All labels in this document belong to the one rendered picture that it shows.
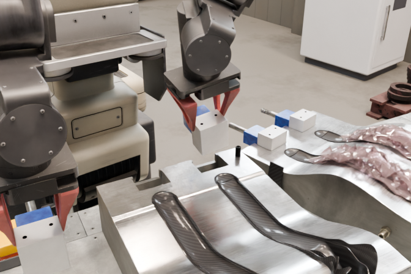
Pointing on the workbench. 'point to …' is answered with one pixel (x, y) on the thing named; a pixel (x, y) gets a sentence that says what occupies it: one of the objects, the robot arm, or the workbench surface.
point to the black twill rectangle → (276, 173)
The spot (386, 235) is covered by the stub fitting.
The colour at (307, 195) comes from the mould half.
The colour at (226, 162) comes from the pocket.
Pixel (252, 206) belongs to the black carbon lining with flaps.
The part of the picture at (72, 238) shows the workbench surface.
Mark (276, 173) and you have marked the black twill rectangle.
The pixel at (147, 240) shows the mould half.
